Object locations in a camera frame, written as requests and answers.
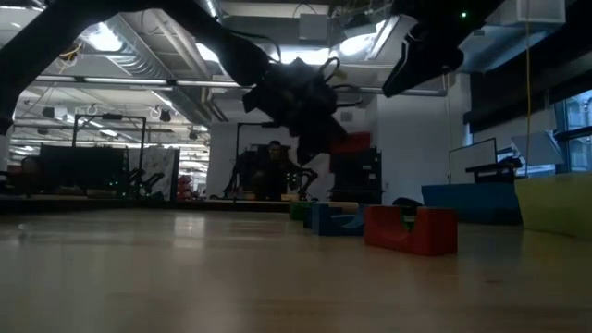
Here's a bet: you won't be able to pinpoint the white cloth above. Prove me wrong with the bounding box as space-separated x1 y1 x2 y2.
138 146 180 199

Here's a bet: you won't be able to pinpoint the yellow black cable reel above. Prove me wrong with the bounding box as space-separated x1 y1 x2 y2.
58 42 84 64

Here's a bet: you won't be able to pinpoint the yellow translucent plastic bin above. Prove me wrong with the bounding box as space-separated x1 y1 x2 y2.
513 171 592 241

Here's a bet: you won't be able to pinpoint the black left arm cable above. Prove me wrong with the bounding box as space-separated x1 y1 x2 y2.
317 55 364 110

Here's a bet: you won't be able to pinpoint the long ceiling pipe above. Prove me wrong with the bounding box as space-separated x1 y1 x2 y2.
34 73 449 98

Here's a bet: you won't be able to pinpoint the rectangular metal duct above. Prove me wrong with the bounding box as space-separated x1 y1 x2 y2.
455 0 566 75

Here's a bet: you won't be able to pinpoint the person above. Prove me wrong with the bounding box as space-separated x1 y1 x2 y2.
263 140 290 201

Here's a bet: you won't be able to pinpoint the black camera rig frame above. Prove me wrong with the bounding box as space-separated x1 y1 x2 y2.
71 113 148 195
234 121 305 200

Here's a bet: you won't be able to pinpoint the blue arch block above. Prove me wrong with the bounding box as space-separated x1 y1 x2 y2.
303 202 367 238

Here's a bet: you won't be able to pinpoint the red rectangular block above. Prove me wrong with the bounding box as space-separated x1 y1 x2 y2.
330 131 373 156

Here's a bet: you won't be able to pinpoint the teal plastic bin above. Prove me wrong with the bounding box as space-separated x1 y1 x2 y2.
421 182 524 227

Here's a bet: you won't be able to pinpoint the natural wood cylinder block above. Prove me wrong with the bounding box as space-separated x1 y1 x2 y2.
323 201 361 216

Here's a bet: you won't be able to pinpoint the ceiling light panel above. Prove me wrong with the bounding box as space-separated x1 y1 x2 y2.
277 45 333 66
194 42 221 64

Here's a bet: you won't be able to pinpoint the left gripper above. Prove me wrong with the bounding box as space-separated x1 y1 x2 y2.
242 57 348 167

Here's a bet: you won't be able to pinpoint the window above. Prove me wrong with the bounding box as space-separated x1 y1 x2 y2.
553 89 592 176

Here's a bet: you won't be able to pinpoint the black panel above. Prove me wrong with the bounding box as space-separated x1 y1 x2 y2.
35 143 127 194

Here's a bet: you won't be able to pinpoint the whiteboard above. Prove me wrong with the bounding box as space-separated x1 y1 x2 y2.
447 137 500 186

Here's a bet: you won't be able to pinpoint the grey screen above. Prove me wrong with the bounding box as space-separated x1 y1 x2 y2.
510 130 566 168

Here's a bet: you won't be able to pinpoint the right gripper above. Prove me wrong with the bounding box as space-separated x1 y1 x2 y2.
382 18 465 99

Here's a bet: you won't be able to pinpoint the black cabinet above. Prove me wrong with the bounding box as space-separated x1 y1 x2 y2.
327 146 384 205

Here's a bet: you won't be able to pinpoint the black desk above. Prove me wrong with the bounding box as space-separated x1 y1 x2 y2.
464 155 524 185

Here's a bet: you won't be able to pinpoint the red stacked objects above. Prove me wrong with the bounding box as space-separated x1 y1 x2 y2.
177 174 194 200

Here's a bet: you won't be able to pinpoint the red arch block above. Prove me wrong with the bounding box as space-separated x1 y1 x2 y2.
363 204 460 258

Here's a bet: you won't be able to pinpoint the grey ceiling box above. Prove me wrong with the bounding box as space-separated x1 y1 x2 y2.
298 12 330 43

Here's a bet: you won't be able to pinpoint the silver spiral duct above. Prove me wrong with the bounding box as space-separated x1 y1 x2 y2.
78 0 218 126

